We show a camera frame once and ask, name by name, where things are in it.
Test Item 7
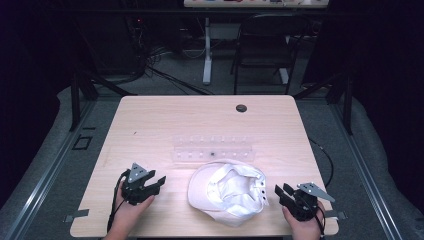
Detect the bundle of floor cables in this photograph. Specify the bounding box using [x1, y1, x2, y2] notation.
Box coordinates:
[123, 16, 214, 97]

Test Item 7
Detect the white desk leg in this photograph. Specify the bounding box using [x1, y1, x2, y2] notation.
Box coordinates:
[278, 67, 290, 85]
[202, 17, 214, 86]

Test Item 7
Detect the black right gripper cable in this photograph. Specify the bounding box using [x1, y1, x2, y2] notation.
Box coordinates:
[313, 203, 327, 238]

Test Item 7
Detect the person's right hand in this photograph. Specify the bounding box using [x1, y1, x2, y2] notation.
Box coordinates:
[281, 199, 327, 240]

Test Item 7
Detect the black cable beside table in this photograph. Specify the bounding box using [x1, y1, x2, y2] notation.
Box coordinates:
[308, 137, 335, 188]

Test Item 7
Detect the black folding chair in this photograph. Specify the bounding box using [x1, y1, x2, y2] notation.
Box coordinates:
[229, 13, 313, 96]

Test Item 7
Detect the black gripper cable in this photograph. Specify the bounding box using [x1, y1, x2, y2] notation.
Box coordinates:
[313, 203, 327, 238]
[106, 168, 131, 233]

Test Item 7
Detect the white desk top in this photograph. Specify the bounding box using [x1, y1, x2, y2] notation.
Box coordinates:
[183, 0, 330, 9]

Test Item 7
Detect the grey metal table bracket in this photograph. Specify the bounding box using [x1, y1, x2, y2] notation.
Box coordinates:
[63, 208, 90, 224]
[324, 210, 348, 221]

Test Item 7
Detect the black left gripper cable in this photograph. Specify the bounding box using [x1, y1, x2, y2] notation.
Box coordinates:
[106, 168, 131, 233]

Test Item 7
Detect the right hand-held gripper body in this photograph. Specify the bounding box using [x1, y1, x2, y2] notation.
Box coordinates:
[286, 181, 336, 222]

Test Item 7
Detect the aluminium floor rail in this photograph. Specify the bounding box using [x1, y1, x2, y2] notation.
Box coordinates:
[2, 99, 98, 240]
[328, 99, 404, 240]

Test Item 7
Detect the white baseball cap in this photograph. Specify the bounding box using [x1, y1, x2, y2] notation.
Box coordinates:
[187, 159, 270, 228]

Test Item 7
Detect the person's left hand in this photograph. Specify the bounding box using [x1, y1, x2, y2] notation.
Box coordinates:
[105, 181, 156, 240]

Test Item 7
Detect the clear plastic tray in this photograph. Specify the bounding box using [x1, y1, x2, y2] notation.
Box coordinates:
[171, 134, 256, 164]

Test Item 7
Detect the dark computer tower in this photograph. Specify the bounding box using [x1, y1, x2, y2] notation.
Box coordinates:
[78, 13, 148, 76]

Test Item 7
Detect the black metal frame stand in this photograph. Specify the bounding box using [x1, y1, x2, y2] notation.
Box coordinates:
[293, 71, 354, 136]
[68, 63, 138, 132]

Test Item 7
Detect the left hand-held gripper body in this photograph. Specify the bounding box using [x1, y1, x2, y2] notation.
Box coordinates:
[120, 162, 158, 206]

